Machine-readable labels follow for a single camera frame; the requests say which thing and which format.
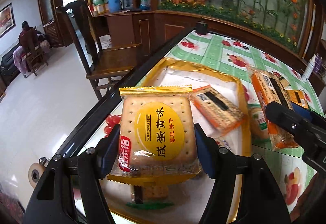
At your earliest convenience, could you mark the orange cracker pack with barcode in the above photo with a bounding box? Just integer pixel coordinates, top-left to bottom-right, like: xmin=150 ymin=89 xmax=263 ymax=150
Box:
xmin=248 ymin=67 xmax=299 ymax=150

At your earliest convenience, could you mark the orange cracker pack in box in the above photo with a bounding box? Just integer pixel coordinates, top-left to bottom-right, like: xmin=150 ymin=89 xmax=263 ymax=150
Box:
xmin=190 ymin=85 xmax=247 ymax=135

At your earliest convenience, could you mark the small black cup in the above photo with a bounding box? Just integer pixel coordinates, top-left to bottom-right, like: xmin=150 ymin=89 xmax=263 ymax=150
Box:
xmin=195 ymin=22 xmax=208 ymax=35

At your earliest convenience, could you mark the seated person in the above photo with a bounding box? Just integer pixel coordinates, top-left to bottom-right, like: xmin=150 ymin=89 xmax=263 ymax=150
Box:
xmin=13 ymin=21 xmax=50 ymax=78

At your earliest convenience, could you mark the yellow orange snack pack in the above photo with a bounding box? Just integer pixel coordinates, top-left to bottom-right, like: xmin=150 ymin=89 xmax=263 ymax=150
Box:
xmin=286 ymin=89 xmax=309 ymax=109

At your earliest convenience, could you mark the yellow cardboard box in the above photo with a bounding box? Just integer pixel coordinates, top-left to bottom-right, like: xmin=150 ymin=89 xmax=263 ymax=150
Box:
xmin=103 ymin=58 xmax=251 ymax=223

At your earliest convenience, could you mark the green snack bag on cabinet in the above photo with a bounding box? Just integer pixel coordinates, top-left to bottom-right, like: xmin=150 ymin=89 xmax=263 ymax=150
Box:
xmin=90 ymin=0 xmax=105 ymax=14

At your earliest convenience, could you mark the wooden sideboard cabinet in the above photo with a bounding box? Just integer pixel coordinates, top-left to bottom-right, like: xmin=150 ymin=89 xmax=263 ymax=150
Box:
xmin=93 ymin=8 xmax=159 ymax=58

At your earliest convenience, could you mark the framed painting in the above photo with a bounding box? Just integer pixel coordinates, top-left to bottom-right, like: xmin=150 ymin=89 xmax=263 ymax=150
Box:
xmin=0 ymin=3 xmax=15 ymax=38

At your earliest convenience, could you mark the salted egg yolk biscuit pack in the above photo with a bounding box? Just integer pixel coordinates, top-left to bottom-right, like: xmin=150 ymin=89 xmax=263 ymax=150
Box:
xmin=107 ymin=85 xmax=201 ymax=186

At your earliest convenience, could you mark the white spray bottle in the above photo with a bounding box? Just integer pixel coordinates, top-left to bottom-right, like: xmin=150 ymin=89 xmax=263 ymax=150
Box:
xmin=302 ymin=54 xmax=316 ymax=82

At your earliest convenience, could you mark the wooden chair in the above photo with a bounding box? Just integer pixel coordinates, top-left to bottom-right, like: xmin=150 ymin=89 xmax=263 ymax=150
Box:
xmin=56 ymin=1 xmax=145 ymax=100

